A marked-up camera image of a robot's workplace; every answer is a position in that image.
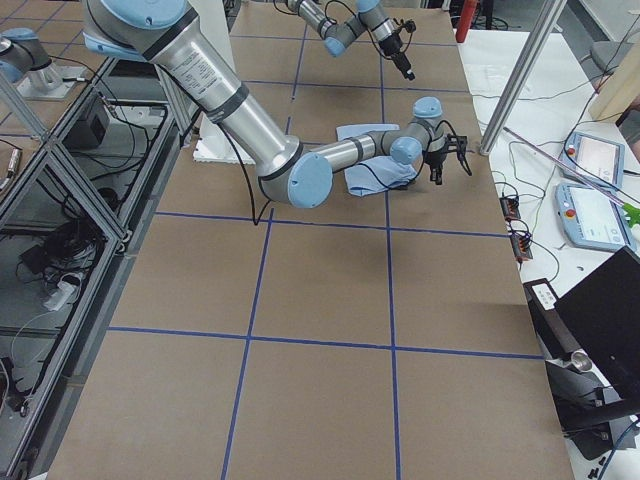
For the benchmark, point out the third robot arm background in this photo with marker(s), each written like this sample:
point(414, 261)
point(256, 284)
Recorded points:
point(26, 64)

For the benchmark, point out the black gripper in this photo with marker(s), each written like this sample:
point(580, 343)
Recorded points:
point(435, 160)
point(393, 49)

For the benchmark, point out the black monitor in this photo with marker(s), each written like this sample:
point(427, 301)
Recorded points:
point(602, 314)

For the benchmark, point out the light blue t-shirt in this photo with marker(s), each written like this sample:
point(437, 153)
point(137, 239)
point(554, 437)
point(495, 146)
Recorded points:
point(378, 174)

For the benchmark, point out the black power box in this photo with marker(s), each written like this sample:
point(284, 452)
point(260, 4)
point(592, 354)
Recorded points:
point(89, 130)

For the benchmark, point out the metal reacher grabber tool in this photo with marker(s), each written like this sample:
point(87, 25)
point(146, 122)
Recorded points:
point(631, 212)

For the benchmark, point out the lower teach pendant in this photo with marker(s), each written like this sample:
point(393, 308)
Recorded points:
point(590, 220)

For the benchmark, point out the teach pendant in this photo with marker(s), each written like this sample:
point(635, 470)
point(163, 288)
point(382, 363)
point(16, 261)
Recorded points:
point(590, 220)
point(600, 159)

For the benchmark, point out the red fire extinguisher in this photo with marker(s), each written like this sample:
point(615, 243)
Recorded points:
point(465, 20)

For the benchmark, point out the upper teach pendant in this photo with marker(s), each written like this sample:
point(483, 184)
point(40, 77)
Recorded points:
point(600, 159)

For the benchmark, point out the aluminium frame post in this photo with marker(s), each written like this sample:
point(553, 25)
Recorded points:
point(528, 56)

